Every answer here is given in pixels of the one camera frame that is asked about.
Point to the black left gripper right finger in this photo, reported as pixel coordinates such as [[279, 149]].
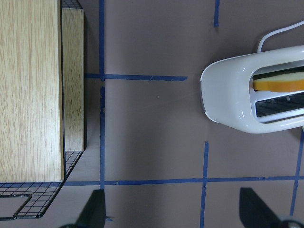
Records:
[[255, 213]]

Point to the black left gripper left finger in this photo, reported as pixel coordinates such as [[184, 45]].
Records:
[[93, 214]]

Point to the white two-slot toaster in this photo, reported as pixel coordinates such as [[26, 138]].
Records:
[[228, 96]]

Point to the yellow bread slice in toaster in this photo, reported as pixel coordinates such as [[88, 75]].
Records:
[[289, 82]]

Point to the wooden shelf box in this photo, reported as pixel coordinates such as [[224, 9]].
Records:
[[31, 90]]

